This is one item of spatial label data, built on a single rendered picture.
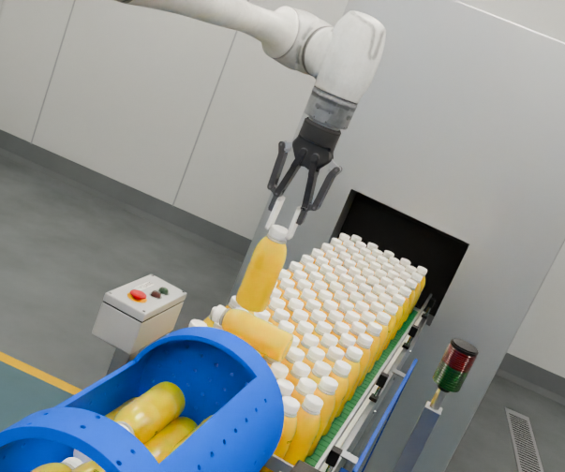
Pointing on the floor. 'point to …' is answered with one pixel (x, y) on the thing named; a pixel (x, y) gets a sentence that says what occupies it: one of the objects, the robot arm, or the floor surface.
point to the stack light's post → (417, 439)
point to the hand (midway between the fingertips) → (284, 218)
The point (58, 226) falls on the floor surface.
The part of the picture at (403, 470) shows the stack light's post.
